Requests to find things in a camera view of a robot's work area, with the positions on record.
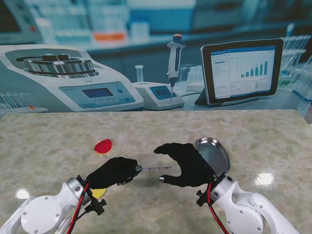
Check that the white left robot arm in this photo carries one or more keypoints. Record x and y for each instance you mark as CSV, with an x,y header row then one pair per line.
x,y
41,214

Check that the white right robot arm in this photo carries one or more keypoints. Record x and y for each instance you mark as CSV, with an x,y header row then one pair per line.
x,y
243,207

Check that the clear culture dish yellow lid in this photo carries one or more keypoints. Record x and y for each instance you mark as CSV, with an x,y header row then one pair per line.
x,y
99,192

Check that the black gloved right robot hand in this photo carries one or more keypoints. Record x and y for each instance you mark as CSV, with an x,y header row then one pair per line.
x,y
192,168

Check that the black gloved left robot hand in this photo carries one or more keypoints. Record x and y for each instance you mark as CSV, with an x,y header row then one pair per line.
x,y
112,170

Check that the printed laboratory backdrop poster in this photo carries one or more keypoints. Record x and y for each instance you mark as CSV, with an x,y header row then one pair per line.
x,y
156,56

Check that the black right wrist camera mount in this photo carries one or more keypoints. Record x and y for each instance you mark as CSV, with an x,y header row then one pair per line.
x,y
202,198

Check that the steel kidney tray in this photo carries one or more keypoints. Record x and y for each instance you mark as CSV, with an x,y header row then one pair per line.
x,y
217,156

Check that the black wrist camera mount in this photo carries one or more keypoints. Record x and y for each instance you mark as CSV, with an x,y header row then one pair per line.
x,y
202,198
97,206

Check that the red round filter paper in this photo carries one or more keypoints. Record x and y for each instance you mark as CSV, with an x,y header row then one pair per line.
x,y
103,145

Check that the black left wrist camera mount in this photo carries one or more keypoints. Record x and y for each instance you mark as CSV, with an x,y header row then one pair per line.
x,y
97,206

